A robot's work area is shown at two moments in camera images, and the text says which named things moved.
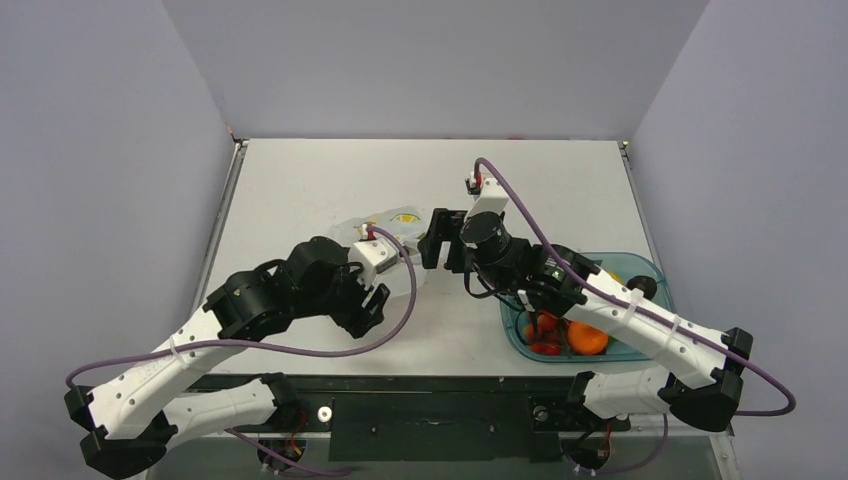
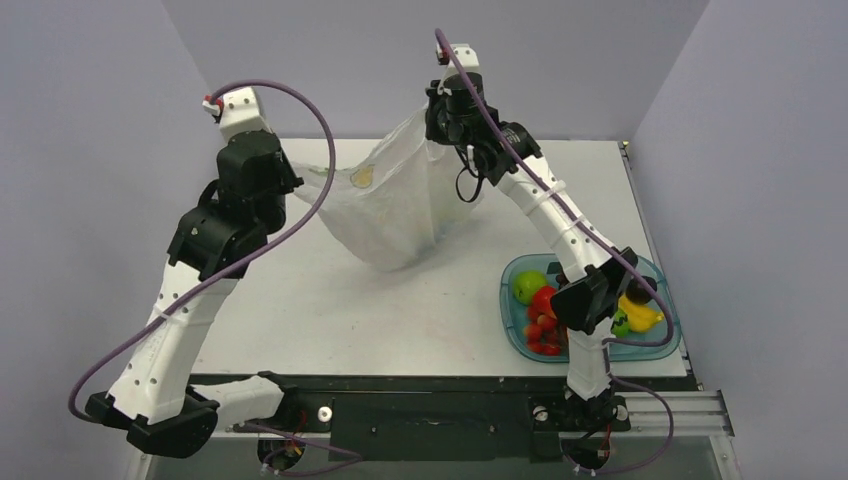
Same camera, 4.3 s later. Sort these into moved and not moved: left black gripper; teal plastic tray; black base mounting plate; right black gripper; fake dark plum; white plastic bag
Moved: white plastic bag; right black gripper; left black gripper
Not moved: black base mounting plate; fake dark plum; teal plastic tray
